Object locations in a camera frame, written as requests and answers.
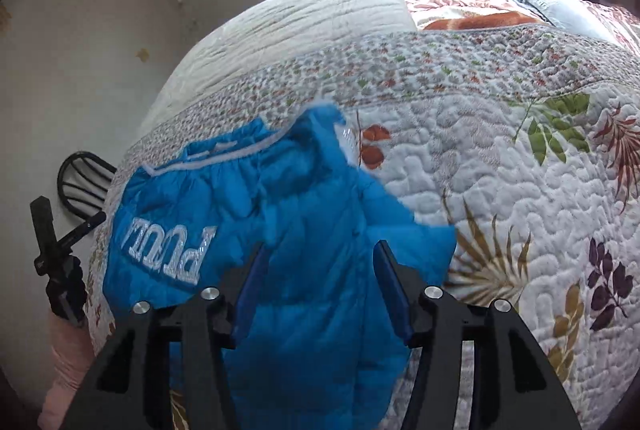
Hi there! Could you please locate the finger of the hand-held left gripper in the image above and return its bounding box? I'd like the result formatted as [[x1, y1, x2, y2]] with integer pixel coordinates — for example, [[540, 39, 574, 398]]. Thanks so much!
[[29, 196, 57, 278], [56, 211, 107, 251]]

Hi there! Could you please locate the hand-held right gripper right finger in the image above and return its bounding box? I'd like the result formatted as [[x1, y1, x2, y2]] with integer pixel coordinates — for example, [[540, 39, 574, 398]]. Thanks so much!
[[374, 240, 583, 430]]

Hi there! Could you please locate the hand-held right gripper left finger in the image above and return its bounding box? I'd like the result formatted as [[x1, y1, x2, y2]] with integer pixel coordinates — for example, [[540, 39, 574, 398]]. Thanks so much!
[[57, 242, 268, 430]]

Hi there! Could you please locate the blue quilted jacket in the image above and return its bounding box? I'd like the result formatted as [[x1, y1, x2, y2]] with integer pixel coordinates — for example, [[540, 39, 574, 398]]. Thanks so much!
[[102, 102, 458, 430]]

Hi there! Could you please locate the person's left forearm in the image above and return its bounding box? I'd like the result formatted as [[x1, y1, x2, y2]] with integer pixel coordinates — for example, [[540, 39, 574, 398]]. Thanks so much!
[[39, 310, 98, 430]]

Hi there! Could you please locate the black metal chair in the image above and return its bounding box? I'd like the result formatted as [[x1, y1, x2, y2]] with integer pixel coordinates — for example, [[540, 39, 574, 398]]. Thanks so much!
[[56, 151, 118, 221]]

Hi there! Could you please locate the floral quilted bedspread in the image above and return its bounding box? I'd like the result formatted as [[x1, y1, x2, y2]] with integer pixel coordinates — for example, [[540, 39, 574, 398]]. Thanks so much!
[[82, 0, 640, 430]]

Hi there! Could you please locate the white quilted bed cover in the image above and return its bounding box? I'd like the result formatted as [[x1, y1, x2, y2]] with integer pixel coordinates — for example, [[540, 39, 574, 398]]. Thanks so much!
[[135, 0, 418, 135]]

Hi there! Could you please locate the light blue cloth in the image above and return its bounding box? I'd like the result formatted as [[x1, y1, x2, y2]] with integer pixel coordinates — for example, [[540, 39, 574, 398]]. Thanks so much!
[[507, 0, 626, 45]]

